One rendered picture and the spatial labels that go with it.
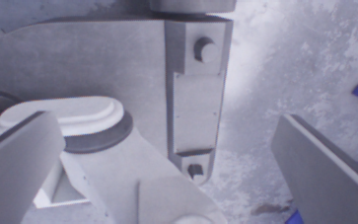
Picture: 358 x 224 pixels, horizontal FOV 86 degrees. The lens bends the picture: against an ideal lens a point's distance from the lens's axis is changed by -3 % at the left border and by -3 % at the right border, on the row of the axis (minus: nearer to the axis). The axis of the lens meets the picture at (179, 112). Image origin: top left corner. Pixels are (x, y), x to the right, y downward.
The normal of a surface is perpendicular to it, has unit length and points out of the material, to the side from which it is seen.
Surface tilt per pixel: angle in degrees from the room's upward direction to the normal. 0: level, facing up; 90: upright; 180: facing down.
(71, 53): 0
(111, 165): 90
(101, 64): 0
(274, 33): 0
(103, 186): 90
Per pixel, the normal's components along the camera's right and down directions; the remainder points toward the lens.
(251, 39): 0.19, 0.50
